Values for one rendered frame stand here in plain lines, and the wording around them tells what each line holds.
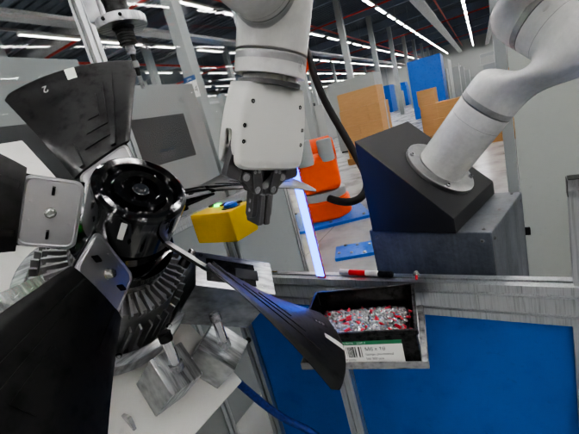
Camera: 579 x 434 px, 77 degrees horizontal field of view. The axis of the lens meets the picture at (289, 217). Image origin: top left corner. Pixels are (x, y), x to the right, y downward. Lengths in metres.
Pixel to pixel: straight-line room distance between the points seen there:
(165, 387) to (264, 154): 0.35
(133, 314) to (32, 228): 0.17
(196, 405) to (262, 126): 0.47
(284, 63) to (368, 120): 8.04
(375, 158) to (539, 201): 1.47
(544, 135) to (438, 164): 1.28
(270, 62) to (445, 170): 0.64
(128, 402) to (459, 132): 0.84
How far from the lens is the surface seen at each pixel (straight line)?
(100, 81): 0.75
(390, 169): 0.91
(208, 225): 1.06
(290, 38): 0.43
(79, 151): 0.66
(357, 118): 8.52
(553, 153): 2.22
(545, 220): 2.31
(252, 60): 0.43
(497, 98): 0.91
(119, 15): 0.60
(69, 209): 0.55
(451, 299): 0.85
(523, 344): 0.91
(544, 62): 0.87
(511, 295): 0.84
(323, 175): 4.35
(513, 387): 0.98
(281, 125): 0.44
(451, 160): 0.96
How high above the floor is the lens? 1.25
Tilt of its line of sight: 14 degrees down
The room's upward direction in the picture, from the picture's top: 15 degrees counter-clockwise
